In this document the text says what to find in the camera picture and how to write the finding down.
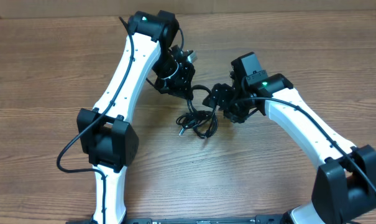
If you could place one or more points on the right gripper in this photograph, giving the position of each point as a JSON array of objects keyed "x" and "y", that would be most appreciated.
[{"x": 217, "y": 98}]

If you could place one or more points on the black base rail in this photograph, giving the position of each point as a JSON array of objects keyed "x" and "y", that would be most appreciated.
[{"x": 203, "y": 221}]

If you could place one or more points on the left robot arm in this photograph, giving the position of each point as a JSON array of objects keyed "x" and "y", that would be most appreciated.
[{"x": 107, "y": 135}]

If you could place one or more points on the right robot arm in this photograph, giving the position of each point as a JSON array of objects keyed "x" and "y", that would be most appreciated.
[{"x": 345, "y": 183}]

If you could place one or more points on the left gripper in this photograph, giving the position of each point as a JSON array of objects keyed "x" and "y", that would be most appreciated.
[{"x": 183, "y": 87}]

